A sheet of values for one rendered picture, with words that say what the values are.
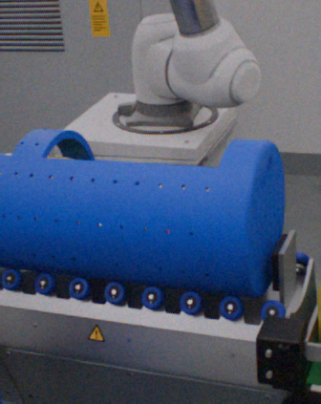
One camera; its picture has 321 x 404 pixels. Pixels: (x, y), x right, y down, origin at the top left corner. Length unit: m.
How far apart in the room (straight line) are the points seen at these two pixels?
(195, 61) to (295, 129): 2.56
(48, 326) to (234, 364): 0.38
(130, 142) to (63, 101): 1.34
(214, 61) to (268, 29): 2.42
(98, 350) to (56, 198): 0.31
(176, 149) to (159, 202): 0.62
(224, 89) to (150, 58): 0.26
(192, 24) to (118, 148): 0.37
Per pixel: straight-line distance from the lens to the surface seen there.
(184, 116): 2.14
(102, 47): 3.22
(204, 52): 1.91
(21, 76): 3.42
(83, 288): 1.55
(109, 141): 2.06
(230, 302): 1.45
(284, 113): 4.43
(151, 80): 2.10
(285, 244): 1.47
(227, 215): 1.34
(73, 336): 1.59
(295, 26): 4.30
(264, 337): 1.30
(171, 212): 1.37
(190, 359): 1.51
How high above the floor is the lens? 1.71
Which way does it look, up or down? 23 degrees down
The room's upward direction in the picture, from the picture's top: 5 degrees counter-clockwise
